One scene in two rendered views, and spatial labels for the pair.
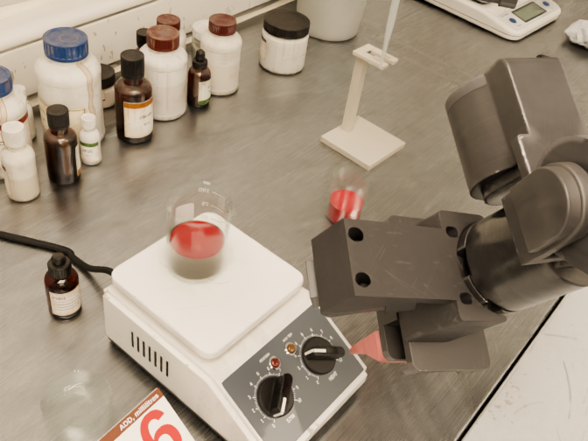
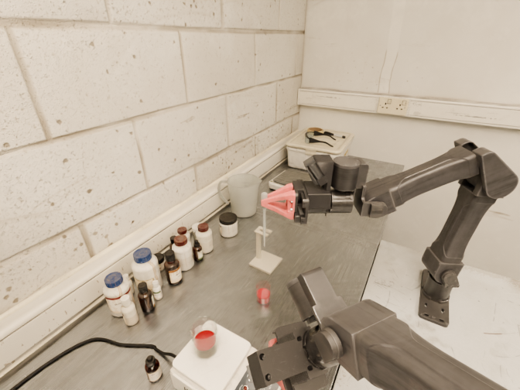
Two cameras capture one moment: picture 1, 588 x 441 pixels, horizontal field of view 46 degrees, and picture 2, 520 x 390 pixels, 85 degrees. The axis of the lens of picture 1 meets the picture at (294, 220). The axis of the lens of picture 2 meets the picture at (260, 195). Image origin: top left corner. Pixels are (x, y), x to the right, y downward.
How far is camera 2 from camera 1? 0.15 m
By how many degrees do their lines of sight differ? 13
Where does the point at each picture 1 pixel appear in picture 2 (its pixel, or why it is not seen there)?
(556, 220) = (330, 354)
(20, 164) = (129, 312)
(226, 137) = (211, 272)
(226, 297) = (220, 363)
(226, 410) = not seen: outside the picture
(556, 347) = not seen: hidden behind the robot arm
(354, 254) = (263, 366)
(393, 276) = (279, 370)
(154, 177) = (185, 299)
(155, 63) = (179, 251)
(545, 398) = not seen: hidden behind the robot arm
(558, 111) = (325, 291)
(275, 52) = (225, 230)
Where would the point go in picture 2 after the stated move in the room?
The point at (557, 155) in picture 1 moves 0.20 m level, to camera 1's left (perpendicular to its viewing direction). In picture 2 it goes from (326, 323) to (163, 329)
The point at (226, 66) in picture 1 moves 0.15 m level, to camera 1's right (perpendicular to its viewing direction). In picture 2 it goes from (206, 242) to (251, 241)
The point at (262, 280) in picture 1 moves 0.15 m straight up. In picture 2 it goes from (234, 350) to (230, 299)
